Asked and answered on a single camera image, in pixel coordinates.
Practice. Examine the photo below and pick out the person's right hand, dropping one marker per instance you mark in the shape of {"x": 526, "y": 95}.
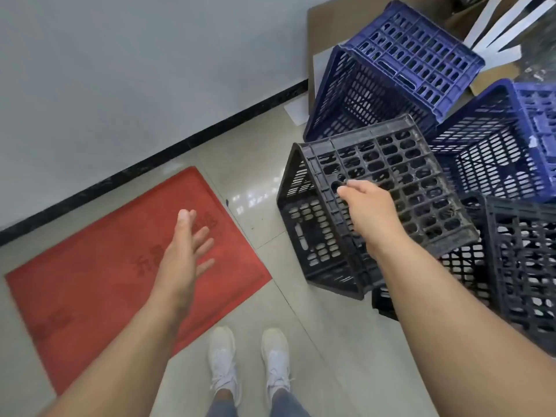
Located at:
{"x": 371, "y": 214}

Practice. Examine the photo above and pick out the person's left hand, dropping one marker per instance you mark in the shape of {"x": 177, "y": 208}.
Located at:
{"x": 176, "y": 267}

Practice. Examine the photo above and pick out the person's left thumb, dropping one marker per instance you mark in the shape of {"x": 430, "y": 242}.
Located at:
{"x": 181, "y": 232}

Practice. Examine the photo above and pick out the person's left little finger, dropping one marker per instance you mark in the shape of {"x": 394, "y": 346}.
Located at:
{"x": 206, "y": 266}

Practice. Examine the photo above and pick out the person's right fingers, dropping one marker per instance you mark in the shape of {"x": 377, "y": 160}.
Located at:
{"x": 349, "y": 190}

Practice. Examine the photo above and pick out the black plastic crate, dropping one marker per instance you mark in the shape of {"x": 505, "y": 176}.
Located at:
{"x": 517, "y": 264}
{"x": 417, "y": 178}

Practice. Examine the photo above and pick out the person's left forearm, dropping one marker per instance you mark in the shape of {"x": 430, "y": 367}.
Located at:
{"x": 126, "y": 356}

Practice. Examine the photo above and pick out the person's right forearm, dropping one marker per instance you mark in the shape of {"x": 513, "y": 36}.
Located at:
{"x": 451, "y": 334}

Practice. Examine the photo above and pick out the red floor mat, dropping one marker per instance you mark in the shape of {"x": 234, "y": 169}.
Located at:
{"x": 108, "y": 264}

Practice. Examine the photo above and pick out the person's left white shoe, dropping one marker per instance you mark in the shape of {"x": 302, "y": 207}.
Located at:
{"x": 223, "y": 358}

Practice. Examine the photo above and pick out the person's white shoe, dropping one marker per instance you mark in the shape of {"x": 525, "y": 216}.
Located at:
{"x": 276, "y": 356}
{"x": 223, "y": 358}

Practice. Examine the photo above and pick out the white paper sheet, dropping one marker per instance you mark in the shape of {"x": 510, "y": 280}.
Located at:
{"x": 297, "y": 109}
{"x": 503, "y": 56}

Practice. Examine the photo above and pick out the person's right white shoe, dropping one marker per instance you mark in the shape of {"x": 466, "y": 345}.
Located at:
{"x": 276, "y": 356}

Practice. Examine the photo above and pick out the blue plastic crate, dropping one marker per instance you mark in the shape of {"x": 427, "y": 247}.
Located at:
{"x": 499, "y": 138}
{"x": 404, "y": 60}

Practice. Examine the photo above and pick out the person's left leg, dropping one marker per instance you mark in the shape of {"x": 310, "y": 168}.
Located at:
{"x": 221, "y": 407}

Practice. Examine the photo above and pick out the person's leg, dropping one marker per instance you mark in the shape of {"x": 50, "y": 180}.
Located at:
{"x": 221, "y": 407}
{"x": 287, "y": 406}

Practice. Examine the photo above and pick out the person's right leg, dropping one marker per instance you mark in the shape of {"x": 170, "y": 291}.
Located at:
{"x": 287, "y": 406}

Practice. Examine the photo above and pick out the white paper strip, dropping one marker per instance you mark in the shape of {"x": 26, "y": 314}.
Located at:
{"x": 506, "y": 19}
{"x": 483, "y": 21}
{"x": 521, "y": 23}

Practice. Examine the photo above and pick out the clear plastic wrap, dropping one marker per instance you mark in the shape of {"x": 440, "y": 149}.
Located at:
{"x": 538, "y": 60}

